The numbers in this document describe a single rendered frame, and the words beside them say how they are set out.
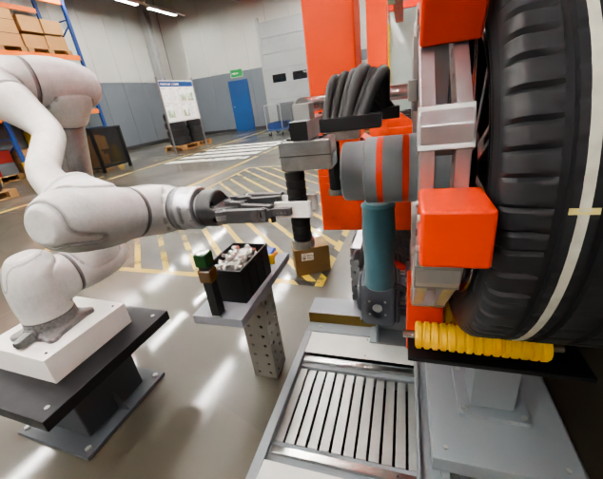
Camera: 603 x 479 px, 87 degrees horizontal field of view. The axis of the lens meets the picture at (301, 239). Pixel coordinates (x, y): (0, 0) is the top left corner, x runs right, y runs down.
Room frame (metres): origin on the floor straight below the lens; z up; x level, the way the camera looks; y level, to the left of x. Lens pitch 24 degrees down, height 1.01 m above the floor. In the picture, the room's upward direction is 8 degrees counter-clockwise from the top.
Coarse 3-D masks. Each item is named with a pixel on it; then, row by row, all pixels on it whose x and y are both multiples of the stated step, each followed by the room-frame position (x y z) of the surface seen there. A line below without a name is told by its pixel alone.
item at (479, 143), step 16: (480, 48) 0.64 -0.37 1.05; (480, 64) 0.64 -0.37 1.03; (480, 80) 0.63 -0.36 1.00; (480, 96) 0.63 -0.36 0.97; (480, 112) 0.57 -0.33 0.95; (480, 128) 0.58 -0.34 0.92; (480, 144) 0.54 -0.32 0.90; (480, 160) 0.55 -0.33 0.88; (480, 176) 0.54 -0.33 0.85; (464, 272) 0.57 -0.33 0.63; (464, 288) 0.46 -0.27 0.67
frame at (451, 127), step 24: (432, 48) 0.48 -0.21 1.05; (456, 48) 0.47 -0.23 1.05; (432, 72) 0.45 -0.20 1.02; (456, 72) 0.44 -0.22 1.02; (432, 96) 0.43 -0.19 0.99; (456, 96) 0.42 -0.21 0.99; (432, 120) 0.40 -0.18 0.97; (456, 120) 0.39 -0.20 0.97; (432, 144) 0.40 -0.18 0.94; (456, 144) 0.39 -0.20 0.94; (432, 168) 0.40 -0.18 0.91; (456, 168) 0.39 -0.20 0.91; (432, 288) 0.41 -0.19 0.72; (456, 288) 0.40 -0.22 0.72
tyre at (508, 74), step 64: (512, 0) 0.41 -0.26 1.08; (576, 0) 0.37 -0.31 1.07; (512, 64) 0.37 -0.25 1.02; (576, 64) 0.34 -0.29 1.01; (512, 128) 0.34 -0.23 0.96; (576, 128) 0.31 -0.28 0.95; (512, 192) 0.32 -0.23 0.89; (576, 192) 0.30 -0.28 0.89; (512, 256) 0.31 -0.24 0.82; (512, 320) 0.34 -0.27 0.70; (576, 320) 0.31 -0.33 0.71
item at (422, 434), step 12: (420, 372) 0.76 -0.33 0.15; (420, 384) 0.71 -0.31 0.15; (420, 396) 0.67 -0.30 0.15; (420, 408) 0.63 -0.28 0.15; (420, 420) 0.60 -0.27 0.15; (420, 432) 0.56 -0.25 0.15; (420, 444) 0.53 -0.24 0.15; (420, 456) 0.50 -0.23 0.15; (420, 468) 0.48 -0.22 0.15; (432, 468) 0.47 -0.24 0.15
